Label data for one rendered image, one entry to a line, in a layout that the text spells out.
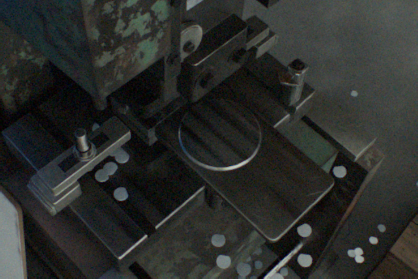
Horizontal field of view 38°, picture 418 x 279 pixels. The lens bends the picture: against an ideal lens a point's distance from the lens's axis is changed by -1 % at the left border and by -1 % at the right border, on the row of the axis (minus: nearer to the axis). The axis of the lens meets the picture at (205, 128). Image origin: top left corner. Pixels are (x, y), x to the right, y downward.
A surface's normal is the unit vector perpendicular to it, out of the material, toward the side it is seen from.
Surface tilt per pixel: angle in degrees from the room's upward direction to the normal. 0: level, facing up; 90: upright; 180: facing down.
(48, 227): 0
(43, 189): 0
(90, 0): 90
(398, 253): 0
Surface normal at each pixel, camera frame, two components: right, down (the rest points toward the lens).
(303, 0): 0.04, -0.53
